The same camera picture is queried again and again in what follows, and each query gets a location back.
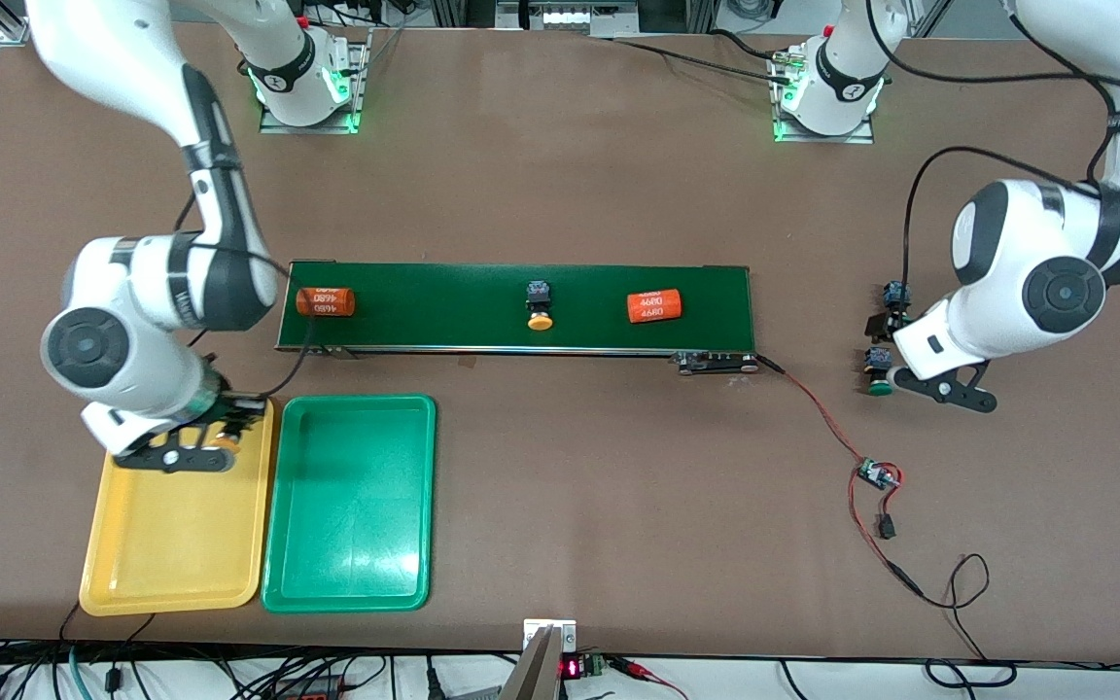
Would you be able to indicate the red clip lead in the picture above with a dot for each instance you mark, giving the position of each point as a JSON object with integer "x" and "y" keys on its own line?
{"x": 633, "y": 668}

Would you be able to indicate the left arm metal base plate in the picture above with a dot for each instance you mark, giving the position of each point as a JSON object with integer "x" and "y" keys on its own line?
{"x": 798, "y": 138}

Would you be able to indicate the grey device with lights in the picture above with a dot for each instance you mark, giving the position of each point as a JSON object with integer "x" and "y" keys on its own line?
{"x": 570, "y": 17}

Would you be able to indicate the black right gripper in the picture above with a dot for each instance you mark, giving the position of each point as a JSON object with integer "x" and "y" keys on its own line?
{"x": 232, "y": 412}

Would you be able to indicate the green plastic tray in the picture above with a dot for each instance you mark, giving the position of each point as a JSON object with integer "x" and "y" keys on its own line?
{"x": 351, "y": 544}

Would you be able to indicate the yellow push button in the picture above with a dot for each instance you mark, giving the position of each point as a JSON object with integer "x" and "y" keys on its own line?
{"x": 541, "y": 322}
{"x": 224, "y": 443}

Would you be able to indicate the green conveyor belt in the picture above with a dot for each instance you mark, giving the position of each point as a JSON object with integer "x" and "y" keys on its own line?
{"x": 424, "y": 306}

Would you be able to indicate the aluminium frame corner bracket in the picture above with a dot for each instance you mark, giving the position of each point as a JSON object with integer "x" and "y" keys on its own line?
{"x": 11, "y": 29}

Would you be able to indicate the yellow plastic tray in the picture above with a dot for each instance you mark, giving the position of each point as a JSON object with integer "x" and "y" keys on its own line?
{"x": 181, "y": 544}

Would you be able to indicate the grey metal post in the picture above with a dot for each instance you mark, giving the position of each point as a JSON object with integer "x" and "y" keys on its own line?
{"x": 533, "y": 676}

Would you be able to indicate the small green circuit board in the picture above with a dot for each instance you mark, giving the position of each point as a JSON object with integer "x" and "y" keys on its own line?
{"x": 874, "y": 473}

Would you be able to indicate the red digit display module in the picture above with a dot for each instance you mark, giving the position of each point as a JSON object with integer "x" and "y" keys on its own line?
{"x": 575, "y": 668}

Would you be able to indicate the small silver metal bracket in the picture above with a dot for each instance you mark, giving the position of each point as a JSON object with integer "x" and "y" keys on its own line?
{"x": 533, "y": 627}

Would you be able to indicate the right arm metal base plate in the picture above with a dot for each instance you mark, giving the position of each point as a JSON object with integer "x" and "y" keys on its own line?
{"x": 363, "y": 83}

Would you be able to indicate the green push button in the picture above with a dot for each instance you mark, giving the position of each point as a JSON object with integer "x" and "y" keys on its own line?
{"x": 896, "y": 292}
{"x": 877, "y": 388}

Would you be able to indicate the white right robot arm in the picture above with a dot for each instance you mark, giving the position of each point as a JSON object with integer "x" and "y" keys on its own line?
{"x": 113, "y": 49}

